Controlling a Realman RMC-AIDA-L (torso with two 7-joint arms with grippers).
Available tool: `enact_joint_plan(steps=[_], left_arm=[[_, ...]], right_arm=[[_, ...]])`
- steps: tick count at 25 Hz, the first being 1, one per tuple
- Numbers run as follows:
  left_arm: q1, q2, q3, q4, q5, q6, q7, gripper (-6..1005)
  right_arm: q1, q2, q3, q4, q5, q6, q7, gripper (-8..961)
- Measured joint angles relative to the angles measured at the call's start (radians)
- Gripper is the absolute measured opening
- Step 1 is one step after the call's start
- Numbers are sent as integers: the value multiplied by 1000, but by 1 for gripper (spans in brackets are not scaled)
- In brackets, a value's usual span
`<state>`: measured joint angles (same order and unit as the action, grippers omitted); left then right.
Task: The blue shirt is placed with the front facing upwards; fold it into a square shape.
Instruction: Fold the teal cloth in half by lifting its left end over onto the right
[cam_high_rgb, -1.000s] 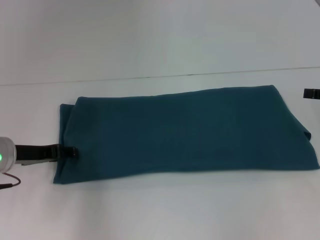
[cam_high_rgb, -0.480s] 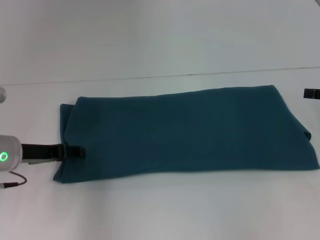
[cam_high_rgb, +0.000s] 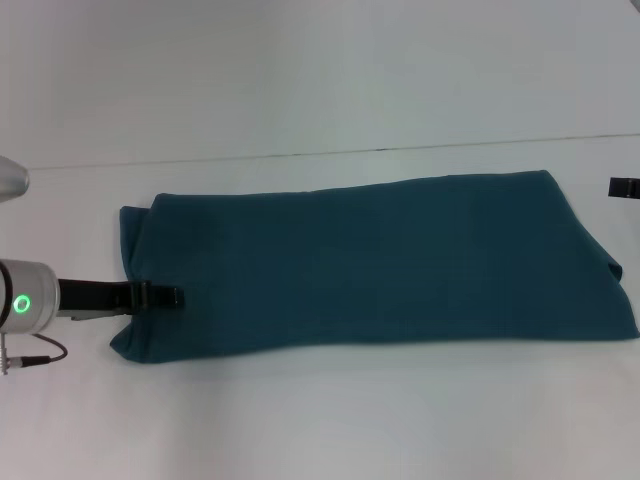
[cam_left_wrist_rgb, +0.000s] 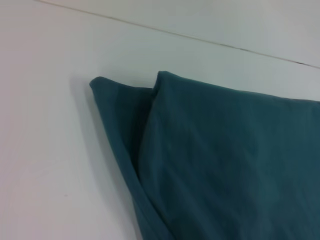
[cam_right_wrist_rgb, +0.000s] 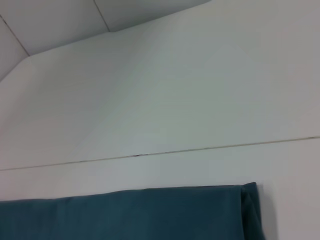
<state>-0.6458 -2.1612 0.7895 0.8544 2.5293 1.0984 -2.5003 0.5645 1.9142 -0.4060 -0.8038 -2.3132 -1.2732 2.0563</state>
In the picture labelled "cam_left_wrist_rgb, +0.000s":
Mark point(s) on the teal t-shirt with FREE print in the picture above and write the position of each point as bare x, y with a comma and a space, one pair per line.
225, 162

